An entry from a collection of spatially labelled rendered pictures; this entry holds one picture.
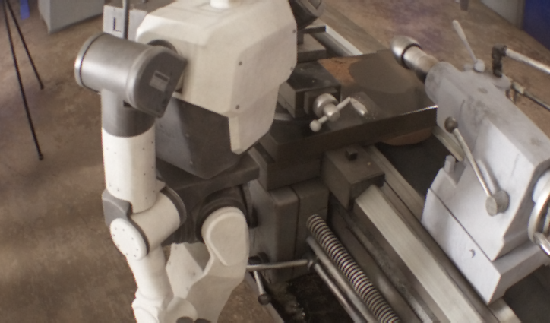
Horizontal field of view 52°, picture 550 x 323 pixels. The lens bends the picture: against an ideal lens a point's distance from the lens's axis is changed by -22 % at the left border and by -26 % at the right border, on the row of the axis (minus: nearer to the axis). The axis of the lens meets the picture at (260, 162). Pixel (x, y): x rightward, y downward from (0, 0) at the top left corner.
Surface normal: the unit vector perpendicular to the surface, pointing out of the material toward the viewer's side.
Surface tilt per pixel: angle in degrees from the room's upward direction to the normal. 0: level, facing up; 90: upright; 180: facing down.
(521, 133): 0
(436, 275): 36
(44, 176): 0
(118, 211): 88
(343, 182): 90
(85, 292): 0
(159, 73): 91
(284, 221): 90
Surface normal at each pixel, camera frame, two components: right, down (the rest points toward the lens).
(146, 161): 0.84, 0.35
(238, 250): 0.48, 0.53
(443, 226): -0.91, 0.23
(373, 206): -0.51, -0.51
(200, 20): 0.06, -0.81
